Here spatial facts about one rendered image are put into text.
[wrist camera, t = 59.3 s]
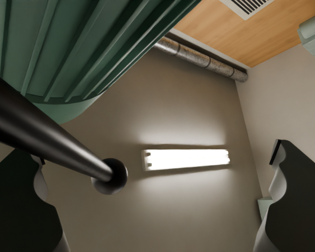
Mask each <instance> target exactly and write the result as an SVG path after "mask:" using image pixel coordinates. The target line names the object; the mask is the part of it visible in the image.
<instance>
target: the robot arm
mask: <svg viewBox="0 0 315 252"><path fill-rule="evenodd" d="M43 165H45V161H44V159H42V158H40V157H37V156H35V155H32V154H29V153H27V152H24V151H21V150H19V149H16V148H15V149H14V150H13V151H12V152H11V153H10V154H9V155H8V156H6V157H5V158H4V159H3V160H2V161H1V162H0V252H71V251H70V248H69V245H68V242H67V239H66V236H65V233H64V230H63V227H62V224H61V221H60V218H59V215H58V213H57V210H56V208H55V207H54V206H53V205H51V204H49V203H47V202H45V200H46V198H47V195H48V193H49V191H48V188H47V185H46V182H45V179H44V176H43V173H42V171H41V170H42V168H43ZM269 165H272V168H273V170H274V172H275V175H274V178H273V180H272V183H271V185H270V187H269V190H268V191H269V193H270V195H271V197H272V200H273V203H272V204H271V205H270V206H269V208H268V210H267V212H266V214H265V217H264V219H263V221H262V223H261V226H260V228H259V230H258V232H257V235H256V239H255V244H254V248H253V252H315V162H314V161H312V160H311V159H310V158H309V157H308V156H307V155H305V154H304V153H303V152H302V151H301V150H300V149H298V148H297V147H296V146H295V145H294V144H293V143H291V142H290V141H289V140H285V139H276V140H275V143H274V145H273V149H272V153H271V157H270V161H269Z"/></svg>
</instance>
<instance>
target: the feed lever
mask: <svg viewBox="0 0 315 252"><path fill-rule="evenodd" d="M0 143H2V144H5V145H7V146H10V147H13V148H15V149H18V150H20V151H23V152H26V153H28V154H31V155H34V156H36V157H39V158H42V159H44V160H47V161H50V162H52V163H55V164H58V165H60V166H63V167H65V168H68V169H71V170H73V171H76V172H79V173H81V174H84V175H87V176H89V177H91V182H92V184H93V186H94V188H95V189H96V190H97V191H98V192H99V193H101V194H104V195H113V194H116V193H118V192H119V191H121V190H122V189H123V188H124V186H125V185H126V183H127V180H128V171H127V168H126V166H125V165H124V164H123V163H122V162H121V161H120V160H118V159H115V158H106V159H103V160H101V159H100V158H99V157H98V156H97V155H95V154H94V153H93V152H92V151H90V150H89V149H88V148H87V147H86V146H84V145H83V144H82V143H81V142H79V141H78V140H77V139H76V138H74V137H73V136H72V135H71V134H70V133H68V132H67V131H66V130H65V129H63V128H62V127H61V126H60V125H59V124H57V123H56V122H55V121H54V120H52V119H51V118H50V117H49V116H48V115H46V114H45V113H44V112H43V111H41V110H40V109H39V108H38V107H36V106H35V105H34V104H33V103H32V102H30V101H29V100H28V99H27V98H25V97H24V96H23V95H22V94H21V93H19V92H18V91H17V90H16V89H14V88H13V87H12V86H11V85H9V84H8V83H7V82H6V81H5V80H3V79H2V78H1V77H0Z"/></svg>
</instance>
